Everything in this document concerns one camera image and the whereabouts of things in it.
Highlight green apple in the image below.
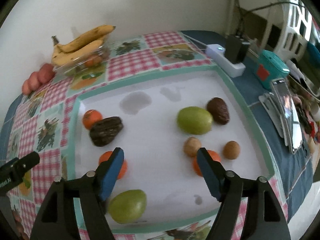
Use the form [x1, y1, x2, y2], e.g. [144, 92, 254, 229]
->
[176, 106, 213, 135]
[107, 190, 147, 224]

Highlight brown kiwi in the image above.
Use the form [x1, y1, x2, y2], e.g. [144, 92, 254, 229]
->
[183, 137, 202, 158]
[222, 141, 241, 160]

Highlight orange tangerine front pair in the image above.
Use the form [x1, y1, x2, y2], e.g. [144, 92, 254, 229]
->
[99, 151, 129, 180]

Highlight orange tangerine back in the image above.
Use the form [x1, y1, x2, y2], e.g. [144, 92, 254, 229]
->
[82, 109, 103, 130]

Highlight dark avocado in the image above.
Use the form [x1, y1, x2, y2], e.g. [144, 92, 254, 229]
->
[206, 97, 230, 125]
[89, 116, 124, 147]

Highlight dark avocado top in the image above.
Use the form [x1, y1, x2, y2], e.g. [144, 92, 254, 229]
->
[206, 97, 230, 125]

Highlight pink checkered fruit tablecloth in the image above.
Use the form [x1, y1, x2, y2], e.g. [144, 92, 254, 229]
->
[1, 31, 287, 239]

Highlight left red apple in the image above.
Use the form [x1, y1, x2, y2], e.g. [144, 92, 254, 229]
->
[22, 80, 32, 96]

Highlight middle red apple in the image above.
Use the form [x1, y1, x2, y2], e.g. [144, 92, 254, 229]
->
[28, 72, 41, 91]

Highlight white phone stand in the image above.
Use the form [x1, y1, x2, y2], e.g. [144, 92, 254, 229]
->
[258, 93, 287, 145]

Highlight lower yellow banana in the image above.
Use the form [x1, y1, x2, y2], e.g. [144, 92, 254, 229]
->
[52, 40, 103, 67]

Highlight yellow banana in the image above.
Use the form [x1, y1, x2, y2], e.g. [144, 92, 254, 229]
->
[52, 25, 116, 53]
[52, 40, 103, 67]

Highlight clear plastic fruit container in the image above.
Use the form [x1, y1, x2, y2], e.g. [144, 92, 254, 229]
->
[52, 37, 110, 76]

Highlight tangerine inside container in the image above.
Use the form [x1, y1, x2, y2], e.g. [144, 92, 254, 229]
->
[84, 55, 103, 68]

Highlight smartphone on stand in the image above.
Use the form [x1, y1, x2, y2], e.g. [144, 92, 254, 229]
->
[270, 79, 303, 154]

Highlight white tray teal rim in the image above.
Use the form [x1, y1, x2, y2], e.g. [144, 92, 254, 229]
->
[67, 65, 274, 234]

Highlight teal plastic box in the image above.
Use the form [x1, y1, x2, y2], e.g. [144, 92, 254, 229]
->
[254, 50, 290, 90]

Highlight upper yellow banana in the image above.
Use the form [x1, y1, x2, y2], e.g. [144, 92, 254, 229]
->
[52, 25, 116, 53]

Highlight black power adapter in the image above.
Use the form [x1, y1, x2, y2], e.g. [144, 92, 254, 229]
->
[224, 35, 250, 64]

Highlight white power strip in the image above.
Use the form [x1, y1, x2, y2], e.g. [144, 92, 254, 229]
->
[205, 44, 246, 78]

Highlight white plastic chair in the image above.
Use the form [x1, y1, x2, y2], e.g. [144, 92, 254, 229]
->
[260, 0, 313, 62]

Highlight black charger cable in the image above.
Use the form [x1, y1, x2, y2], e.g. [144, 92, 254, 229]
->
[232, 0, 313, 40]

